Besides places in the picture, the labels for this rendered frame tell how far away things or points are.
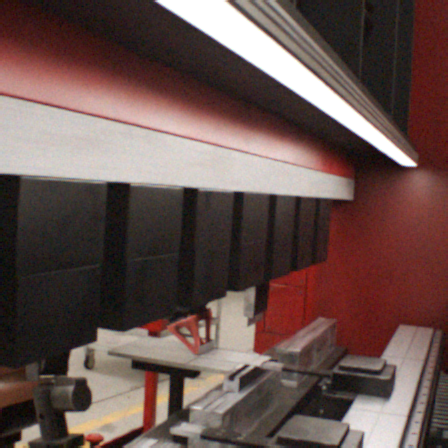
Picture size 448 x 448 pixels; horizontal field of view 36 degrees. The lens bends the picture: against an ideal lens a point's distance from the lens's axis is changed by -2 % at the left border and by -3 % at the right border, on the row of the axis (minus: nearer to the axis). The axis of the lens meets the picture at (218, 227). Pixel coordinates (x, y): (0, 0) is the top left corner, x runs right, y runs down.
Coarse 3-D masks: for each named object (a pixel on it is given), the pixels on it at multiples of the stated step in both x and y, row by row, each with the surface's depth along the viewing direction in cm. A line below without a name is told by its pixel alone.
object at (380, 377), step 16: (272, 368) 135; (288, 368) 134; (304, 368) 135; (320, 368) 135; (336, 368) 129; (352, 368) 127; (368, 368) 126; (384, 368) 131; (336, 384) 127; (352, 384) 126; (368, 384) 125; (384, 384) 124
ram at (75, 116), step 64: (0, 0) 52; (0, 64) 53; (64, 64) 61; (128, 64) 72; (0, 128) 54; (64, 128) 62; (128, 128) 74; (192, 128) 90; (256, 128) 116; (320, 192) 169
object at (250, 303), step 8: (264, 280) 139; (256, 288) 135; (264, 288) 140; (248, 296) 134; (256, 296) 135; (264, 296) 140; (248, 304) 134; (256, 304) 135; (264, 304) 141; (248, 312) 134; (256, 312) 136; (248, 320) 134; (256, 320) 140
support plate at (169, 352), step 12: (120, 348) 143; (132, 348) 144; (144, 348) 145; (156, 348) 146; (168, 348) 147; (180, 348) 147; (216, 348) 150; (144, 360) 138; (156, 360) 137; (168, 360) 136; (180, 360) 137; (204, 360) 138; (216, 360) 139; (216, 372) 133
